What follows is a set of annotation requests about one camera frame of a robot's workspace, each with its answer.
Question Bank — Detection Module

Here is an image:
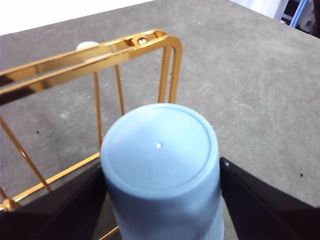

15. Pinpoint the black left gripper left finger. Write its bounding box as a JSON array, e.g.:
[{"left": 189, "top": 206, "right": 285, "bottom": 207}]
[{"left": 0, "top": 163, "right": 121, "bottom": 240}]

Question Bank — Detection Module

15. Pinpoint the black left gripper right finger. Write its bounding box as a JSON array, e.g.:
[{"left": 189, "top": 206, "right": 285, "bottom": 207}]
[{"left": 219, "top": 156, "right": 320, "bottom": 240}]

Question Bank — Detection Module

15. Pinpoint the blue ribbed plastic cup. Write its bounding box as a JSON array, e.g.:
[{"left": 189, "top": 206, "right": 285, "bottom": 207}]
[{"left": 99, "top": 102, "right": 225, "bottom": 240}]

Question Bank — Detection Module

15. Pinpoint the grey metal equipment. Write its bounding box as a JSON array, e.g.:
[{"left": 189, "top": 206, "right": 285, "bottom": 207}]
[{"left": 281, "top": 0, "right": 320, "bottom": 39}]

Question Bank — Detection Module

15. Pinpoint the gold wire cup rack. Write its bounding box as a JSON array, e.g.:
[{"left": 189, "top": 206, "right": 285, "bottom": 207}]
[{"left": 0, "top": 29, "right": 183, "bottom": 240}]

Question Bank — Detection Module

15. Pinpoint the blue cable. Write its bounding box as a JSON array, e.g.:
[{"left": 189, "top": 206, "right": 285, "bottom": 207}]
[{"left": 294, "top": 0, "right": 307, "bottom": 27}]

